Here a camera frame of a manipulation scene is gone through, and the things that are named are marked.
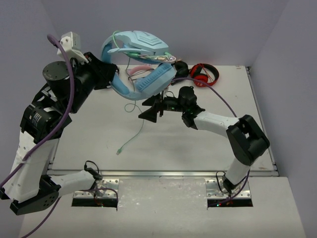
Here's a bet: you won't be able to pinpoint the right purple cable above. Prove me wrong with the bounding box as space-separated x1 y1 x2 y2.
170 78 251 206

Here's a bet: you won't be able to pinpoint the aluminium table edge rail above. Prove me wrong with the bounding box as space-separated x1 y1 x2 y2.
48 169 233 178

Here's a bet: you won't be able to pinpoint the pink blue cat-ear headphones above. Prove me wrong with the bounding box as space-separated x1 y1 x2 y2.
125 64 155 86

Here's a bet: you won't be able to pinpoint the black headset with microphone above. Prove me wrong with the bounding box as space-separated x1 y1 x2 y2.
170 60 189 85

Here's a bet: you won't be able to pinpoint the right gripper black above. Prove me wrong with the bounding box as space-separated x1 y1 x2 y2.
140 87 187 122

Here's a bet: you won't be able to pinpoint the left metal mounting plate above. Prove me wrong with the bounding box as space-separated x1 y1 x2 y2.
73 178 120 199

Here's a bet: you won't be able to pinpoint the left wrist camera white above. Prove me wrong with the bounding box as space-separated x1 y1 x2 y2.
59 32 87 63

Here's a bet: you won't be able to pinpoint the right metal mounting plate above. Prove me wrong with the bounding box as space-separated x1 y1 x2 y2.
205 177 251 199

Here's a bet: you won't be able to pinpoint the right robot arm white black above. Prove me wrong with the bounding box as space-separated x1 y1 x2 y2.
138 86 270 193

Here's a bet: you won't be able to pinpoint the light blue headphones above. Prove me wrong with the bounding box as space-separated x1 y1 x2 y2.
101 30 176 101

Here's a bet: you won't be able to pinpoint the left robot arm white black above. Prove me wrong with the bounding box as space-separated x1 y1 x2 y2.
0 52 118 215

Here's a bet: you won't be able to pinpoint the metal mounting plate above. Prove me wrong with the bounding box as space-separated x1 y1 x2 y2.
73 178 120 199
205 177 251 199

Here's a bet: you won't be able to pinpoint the red black headphones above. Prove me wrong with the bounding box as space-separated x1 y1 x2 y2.
189 63 219 87

